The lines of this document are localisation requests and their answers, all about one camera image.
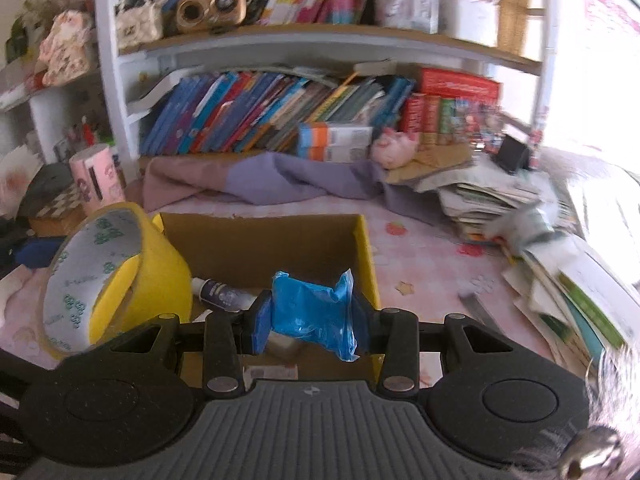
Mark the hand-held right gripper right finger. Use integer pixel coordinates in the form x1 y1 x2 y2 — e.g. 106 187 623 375
351 294 517 398

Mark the blue plastic packet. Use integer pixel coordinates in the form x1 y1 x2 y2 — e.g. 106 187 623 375
270 269 361 362

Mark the pink checkered tablecloth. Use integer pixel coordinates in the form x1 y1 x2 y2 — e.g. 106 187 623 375
0 192 571 391

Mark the yellow cardboard box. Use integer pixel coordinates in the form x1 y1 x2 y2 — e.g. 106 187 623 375
150 212 382 391

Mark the pile of papers and workbooks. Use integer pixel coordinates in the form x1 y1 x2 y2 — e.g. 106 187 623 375
502 232 636 376

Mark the purple cloth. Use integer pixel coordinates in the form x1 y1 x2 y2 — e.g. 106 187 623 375
142 152 446 226

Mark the black phone stand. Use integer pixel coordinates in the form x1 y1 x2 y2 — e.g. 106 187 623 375
495 134 533 176

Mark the pink alphabet wall poster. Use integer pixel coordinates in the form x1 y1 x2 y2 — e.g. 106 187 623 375
582 0 640 56

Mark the grey utility knife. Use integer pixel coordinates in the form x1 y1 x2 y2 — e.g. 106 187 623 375
459 291 506 333

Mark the pink white doll ornament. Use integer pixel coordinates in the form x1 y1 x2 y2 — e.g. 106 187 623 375
39 10 96 87

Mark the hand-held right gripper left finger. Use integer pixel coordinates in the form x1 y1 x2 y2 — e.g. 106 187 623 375
106 291 274 398

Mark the small white red box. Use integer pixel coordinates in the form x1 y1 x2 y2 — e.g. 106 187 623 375
248 365 300 381

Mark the red green standing book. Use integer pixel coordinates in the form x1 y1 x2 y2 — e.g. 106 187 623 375
424 96 443 135

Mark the row of colourful books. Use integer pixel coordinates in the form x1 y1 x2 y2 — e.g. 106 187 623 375
140 71 416 156

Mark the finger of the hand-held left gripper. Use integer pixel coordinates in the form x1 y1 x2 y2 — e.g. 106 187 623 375
12 236 68 267

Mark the pink cylinder container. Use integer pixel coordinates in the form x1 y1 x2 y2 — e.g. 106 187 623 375
69 143 127 215

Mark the wooden chess box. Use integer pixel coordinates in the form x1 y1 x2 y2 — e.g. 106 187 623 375
27 182 86 236

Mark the small green standing book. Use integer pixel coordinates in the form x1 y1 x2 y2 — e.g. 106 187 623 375
440 99 458 135

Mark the grey quilted blanket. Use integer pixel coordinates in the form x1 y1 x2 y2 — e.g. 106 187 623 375
540 147 640 271

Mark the white spray bottle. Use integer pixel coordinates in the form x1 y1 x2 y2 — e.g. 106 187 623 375
191 277 258 313

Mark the grey cloth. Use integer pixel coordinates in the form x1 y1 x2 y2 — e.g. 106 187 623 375
20 162 76 216

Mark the brown cardboard sheet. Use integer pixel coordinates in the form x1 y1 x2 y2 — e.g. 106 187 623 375
385 145 473 183

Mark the row of yellow booklets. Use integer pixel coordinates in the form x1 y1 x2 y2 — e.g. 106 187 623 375
497 0 533 58

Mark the grey white crumpled bag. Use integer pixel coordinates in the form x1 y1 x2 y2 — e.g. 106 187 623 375
482 200 568 253

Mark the gold retro radio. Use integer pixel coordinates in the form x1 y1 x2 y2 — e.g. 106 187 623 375
175 0 248 31

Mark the white paper sheet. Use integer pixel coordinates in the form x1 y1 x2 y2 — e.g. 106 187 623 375
0 145 46 218

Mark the thick red book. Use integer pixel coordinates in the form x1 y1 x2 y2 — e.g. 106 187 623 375
414 67 502 106

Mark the white side shelf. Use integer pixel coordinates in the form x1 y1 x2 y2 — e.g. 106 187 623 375
0 67 108 166

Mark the large white charger block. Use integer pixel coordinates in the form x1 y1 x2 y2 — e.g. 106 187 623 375
267 332 306 358

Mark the white pen box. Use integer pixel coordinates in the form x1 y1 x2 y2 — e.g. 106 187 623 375
439 0 501 48

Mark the black cloth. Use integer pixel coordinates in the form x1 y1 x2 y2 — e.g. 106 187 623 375
0 217 36 271

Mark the yellow tape roll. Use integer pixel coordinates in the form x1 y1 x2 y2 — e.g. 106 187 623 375
41 202 194 361

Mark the pink pig plush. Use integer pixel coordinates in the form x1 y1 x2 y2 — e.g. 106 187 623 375
370 127 421 168

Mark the white bookshelf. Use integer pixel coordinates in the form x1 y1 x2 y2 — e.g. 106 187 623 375
92 0 558 171

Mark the small red standing book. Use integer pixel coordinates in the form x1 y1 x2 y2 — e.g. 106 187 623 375
400 92 427 133

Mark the white quilted handbag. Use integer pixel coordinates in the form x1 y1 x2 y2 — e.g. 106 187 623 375
114 0 165 51

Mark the group of acrylic figure stands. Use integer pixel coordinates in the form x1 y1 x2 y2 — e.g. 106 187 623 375
455 100 506 153

